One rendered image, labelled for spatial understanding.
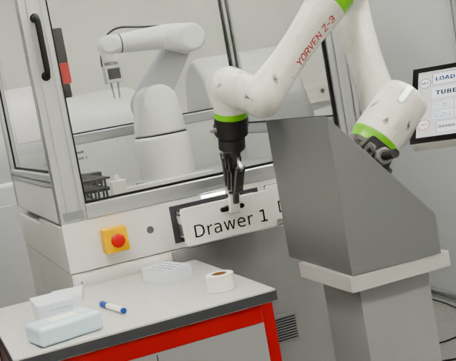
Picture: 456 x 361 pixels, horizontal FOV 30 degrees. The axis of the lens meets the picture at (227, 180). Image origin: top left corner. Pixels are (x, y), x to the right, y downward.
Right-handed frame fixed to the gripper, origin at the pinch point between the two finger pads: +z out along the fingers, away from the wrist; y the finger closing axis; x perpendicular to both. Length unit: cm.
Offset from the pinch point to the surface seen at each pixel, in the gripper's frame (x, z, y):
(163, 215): -16.7, 7.1, -14.9
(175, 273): -24.3, 9.3, 14.6
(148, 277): -29.5, 13.1, 7.1
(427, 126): 76, -4, -14
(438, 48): 158, 6, -117
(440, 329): 126, 120, -61
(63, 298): -56, 4, 22
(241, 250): 5.8, 22.1, -9.5
